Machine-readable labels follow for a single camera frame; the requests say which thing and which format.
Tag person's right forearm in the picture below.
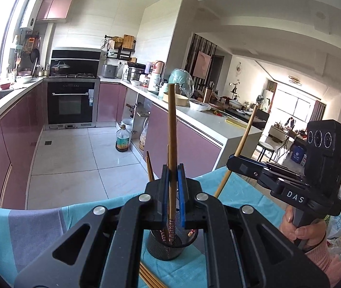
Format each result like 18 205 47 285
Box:
304 231 341 288

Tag beige round steamer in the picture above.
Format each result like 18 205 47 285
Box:
163 91 190 106

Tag blue grey printed tablecloth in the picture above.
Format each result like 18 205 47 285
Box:
0 171 286 288

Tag yellow pad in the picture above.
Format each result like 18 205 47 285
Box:
225 117 249 128

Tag dark seat stool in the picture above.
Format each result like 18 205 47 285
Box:
256 142 276 162

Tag wok with glass lid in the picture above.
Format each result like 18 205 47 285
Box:
51 61 70 74

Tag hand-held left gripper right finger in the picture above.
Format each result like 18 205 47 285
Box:
176 163 330 288

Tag living room window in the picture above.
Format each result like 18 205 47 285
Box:
281 90 327 123

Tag steel pot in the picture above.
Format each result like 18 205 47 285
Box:
128 62 146 82

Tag blue bin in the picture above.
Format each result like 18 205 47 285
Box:
290 144 307 165

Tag bagged food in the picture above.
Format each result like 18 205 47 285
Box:
139 119 150 151

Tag dark dining table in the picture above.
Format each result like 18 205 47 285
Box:
215 102 270 131

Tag teal appliance in plastic bag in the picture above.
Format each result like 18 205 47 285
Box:
168 68 193 96

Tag person's right hand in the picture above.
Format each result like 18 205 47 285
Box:
279 207 329 253

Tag black wall rack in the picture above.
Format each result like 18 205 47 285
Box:
105 34 137 60

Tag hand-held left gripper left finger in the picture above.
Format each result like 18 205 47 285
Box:
14 164 171 288

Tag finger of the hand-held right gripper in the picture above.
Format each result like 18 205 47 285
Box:
226 157 263 184
230 155 305 177

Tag group of wooden chopsticks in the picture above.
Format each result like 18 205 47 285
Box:
140 261 163 288

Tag built-in black oven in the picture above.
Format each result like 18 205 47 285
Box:
47 81 97 126

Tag pink peninsula cabinets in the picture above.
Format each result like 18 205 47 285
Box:
97 78 264 174

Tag black range hood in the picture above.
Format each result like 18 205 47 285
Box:
51 49 101 77

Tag pink wall cabinet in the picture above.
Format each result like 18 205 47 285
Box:
36 0 77 21

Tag white plastic bags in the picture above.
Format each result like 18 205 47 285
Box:
328 207 341 246

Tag black mesh holder cup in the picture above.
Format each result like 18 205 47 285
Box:
146 228 199 261

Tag pink base cabinets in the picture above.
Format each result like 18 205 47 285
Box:
0 79 48 210

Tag pink wall picture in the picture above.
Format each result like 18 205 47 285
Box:
195 51 211 78

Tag cooking oil bottle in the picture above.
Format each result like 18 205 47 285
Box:
116 124 131 152

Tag white bowl in plastic bag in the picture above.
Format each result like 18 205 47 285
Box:
188 101 211 111

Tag white water heater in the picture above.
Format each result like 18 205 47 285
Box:
20 0 43 30

